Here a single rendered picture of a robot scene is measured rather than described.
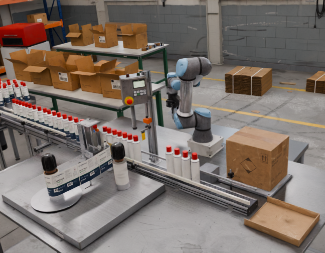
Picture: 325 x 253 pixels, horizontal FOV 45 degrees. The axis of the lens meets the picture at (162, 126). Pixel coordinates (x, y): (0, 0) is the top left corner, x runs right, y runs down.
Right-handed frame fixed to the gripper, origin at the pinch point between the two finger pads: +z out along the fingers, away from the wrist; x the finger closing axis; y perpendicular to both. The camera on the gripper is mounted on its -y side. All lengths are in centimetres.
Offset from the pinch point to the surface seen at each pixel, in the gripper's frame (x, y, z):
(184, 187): 66, -51, 14
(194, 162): 63, -58, -4
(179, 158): 62, -46, -3
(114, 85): -58, 124, 7
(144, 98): 48, -10, -32
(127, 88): 56, -4, -41
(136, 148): 60, -9, -1
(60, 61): -74, 231, -7
